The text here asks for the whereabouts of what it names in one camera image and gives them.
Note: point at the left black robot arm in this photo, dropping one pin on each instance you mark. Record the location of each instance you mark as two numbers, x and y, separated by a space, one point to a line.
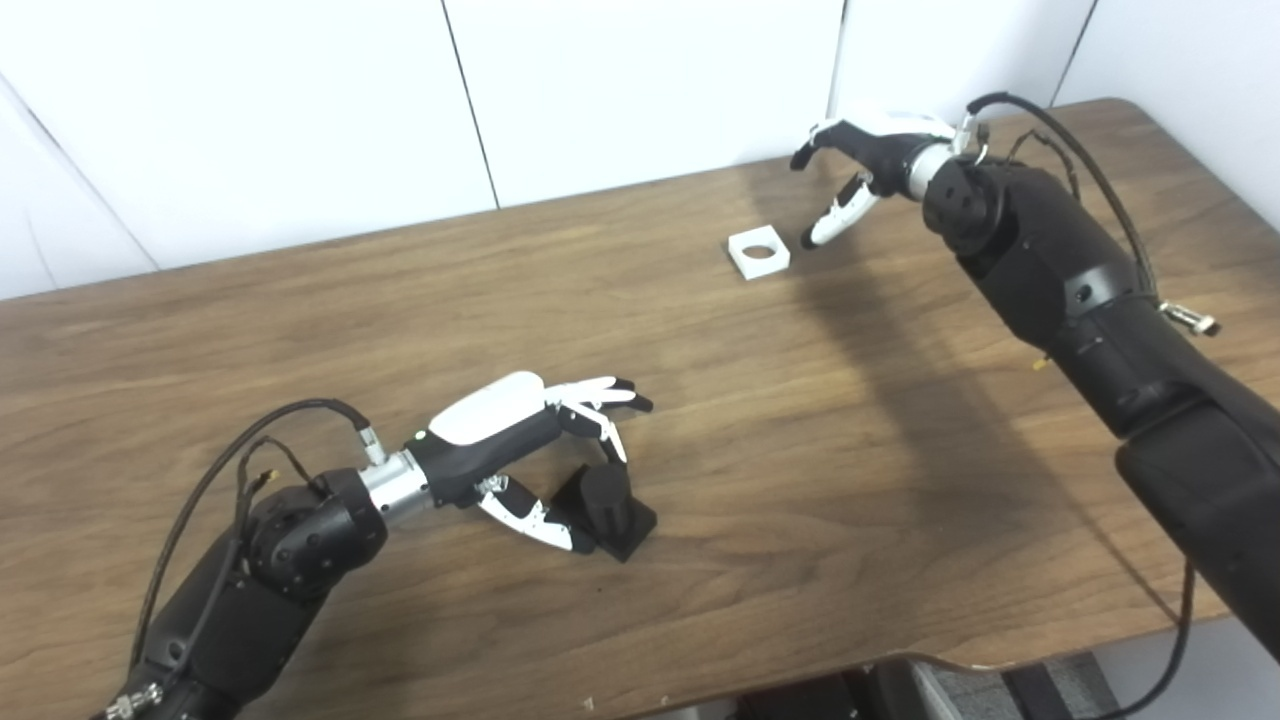
250 600

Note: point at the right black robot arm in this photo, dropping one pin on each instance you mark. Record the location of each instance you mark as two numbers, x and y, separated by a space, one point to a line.
1100 320

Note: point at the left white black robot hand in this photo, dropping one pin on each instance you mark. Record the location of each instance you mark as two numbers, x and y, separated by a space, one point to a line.
490 415

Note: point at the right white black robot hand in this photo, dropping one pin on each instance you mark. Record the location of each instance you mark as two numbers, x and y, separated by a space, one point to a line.
895 145

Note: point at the white square piece with hole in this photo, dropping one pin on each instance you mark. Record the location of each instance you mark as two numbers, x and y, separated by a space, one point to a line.
745 265

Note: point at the dark robot torso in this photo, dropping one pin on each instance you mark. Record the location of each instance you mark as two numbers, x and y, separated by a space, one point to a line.
880 695

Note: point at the black peg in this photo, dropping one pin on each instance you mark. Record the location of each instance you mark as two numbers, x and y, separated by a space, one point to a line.
610 505

